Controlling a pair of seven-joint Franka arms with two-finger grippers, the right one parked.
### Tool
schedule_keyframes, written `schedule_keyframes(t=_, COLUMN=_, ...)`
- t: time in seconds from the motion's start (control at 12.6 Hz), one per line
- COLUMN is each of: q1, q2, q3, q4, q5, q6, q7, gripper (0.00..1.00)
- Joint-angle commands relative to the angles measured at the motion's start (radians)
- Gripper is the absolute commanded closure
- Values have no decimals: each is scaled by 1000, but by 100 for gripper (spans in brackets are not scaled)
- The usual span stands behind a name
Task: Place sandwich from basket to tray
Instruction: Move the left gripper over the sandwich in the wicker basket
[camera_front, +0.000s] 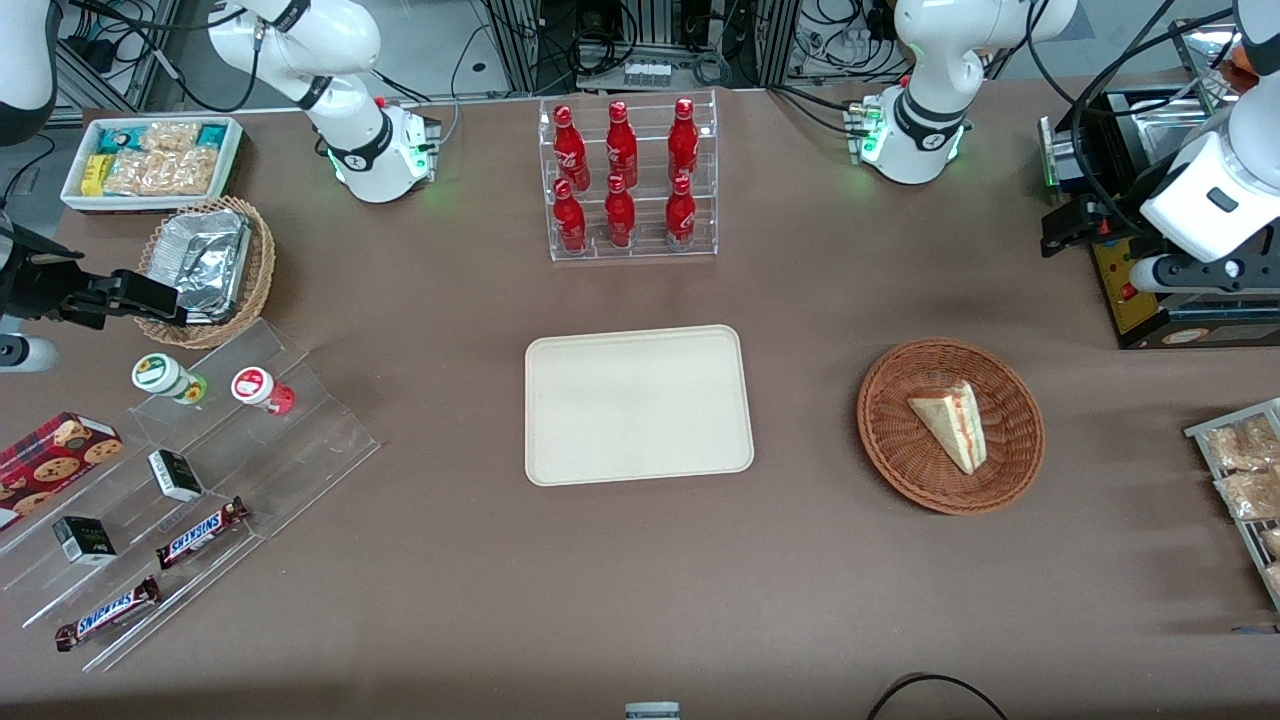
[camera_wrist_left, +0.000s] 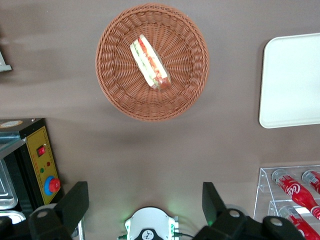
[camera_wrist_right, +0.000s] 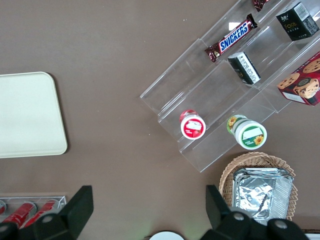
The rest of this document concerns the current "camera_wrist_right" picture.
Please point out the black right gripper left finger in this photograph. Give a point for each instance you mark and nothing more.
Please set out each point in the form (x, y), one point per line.
(57, 225)

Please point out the woven wicker basket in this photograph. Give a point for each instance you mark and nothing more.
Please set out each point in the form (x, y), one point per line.
(252, 160)

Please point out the small black carton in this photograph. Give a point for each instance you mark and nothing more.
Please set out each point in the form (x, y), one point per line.
(246, 68)

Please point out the black Face carton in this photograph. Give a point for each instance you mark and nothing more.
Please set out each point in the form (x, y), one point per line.
(295, 23)

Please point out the clear acrylic stepped shelf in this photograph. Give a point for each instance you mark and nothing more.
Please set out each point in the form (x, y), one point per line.
(275, 57)
(212, 95)

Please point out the aluminium foil container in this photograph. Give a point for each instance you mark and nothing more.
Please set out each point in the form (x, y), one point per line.
(260, 195)

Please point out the red cola can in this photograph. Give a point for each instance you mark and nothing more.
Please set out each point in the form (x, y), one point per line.
(21, 211)
(2, 207)
(43, 210)

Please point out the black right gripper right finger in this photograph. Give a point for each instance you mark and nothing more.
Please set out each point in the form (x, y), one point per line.
(232, 225)

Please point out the dark red wrapped chocolate bar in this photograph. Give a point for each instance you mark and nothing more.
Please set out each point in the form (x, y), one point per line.
(258, 3)

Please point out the red chocolate chip cookie box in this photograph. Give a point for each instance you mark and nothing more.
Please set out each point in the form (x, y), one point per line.
(303, 82)

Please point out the red strawberry lidded cup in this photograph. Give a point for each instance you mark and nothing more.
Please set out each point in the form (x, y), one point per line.
(192, 127)

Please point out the green sunflower lidded cup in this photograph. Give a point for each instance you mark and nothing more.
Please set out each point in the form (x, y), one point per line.
(250, 133)

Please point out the Snickers chocolate bar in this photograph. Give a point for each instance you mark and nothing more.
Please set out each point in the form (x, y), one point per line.
(233, 37)

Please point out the cream plastic tray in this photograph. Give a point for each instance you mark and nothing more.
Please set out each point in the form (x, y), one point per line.
(27, 115)

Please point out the clear acrylic can holder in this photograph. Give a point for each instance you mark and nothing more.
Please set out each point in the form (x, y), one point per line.
(60, 198)

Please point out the white round object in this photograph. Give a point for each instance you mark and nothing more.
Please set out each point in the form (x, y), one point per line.
(166, 236)

